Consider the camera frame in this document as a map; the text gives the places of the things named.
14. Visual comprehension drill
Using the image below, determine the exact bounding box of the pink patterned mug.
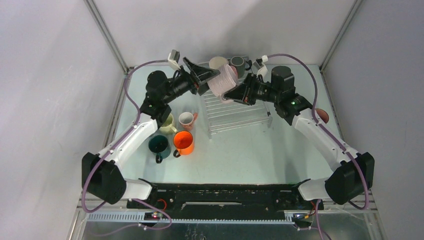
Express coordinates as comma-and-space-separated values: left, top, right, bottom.
315, 108, 330, 124

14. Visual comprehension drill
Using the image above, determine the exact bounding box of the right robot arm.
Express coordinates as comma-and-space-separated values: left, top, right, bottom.
223, 66, 375, 209

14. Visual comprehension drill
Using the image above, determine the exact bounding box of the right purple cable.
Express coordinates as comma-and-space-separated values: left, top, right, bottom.
266, 53, 371, 240

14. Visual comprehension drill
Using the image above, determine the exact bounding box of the orange mug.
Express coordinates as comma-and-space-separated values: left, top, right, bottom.
172, 130, 195, 158

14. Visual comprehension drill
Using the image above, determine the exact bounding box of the small salmon pink mug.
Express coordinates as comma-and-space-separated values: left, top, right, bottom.
178, 112, 198, 131

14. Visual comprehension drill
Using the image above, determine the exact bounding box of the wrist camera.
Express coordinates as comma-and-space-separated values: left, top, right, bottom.
252, 55, 269, 77
167, 49, 181, 71

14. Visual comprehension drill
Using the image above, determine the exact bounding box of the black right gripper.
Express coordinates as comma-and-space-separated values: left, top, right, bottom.
224, 73, 281, 106

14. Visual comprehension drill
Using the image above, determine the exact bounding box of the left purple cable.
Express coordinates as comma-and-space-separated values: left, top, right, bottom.
80, 59, 173, 237

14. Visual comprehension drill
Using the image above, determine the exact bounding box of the purple cable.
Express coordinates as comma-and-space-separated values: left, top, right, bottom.
266, 53, 371, 240
80, 59, 173, 237

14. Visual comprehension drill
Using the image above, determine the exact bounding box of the clear acrylic dish rack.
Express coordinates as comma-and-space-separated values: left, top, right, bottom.
200, 90, 273, 139

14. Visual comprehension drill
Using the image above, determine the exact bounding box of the dark teal mug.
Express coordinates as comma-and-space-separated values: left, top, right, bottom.
148, 134, 171, 164

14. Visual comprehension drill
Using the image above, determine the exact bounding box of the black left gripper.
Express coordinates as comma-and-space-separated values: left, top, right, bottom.
162, 58, 220, 105

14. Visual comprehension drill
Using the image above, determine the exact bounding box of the cream beige mug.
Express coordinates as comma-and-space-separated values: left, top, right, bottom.
208, 56, 229, 70

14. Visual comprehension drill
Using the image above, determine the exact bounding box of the light green mug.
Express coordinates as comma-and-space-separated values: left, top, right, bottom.
158, 113, 178, 135

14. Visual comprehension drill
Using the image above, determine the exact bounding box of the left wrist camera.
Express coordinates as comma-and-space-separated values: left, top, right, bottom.
167, 49, 181, 71

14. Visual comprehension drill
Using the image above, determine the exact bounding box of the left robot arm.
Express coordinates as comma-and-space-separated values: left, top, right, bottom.
81, 57, 220, 208

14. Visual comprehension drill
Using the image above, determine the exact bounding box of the dark grey mug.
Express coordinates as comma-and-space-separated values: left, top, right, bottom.
229, 56, 246, 79

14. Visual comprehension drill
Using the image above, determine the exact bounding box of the mauve grey mug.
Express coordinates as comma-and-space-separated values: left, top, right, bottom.
207, 64, 238, 104

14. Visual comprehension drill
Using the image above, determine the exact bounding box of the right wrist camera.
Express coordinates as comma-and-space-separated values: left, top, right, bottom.
252, 55, 269, 77

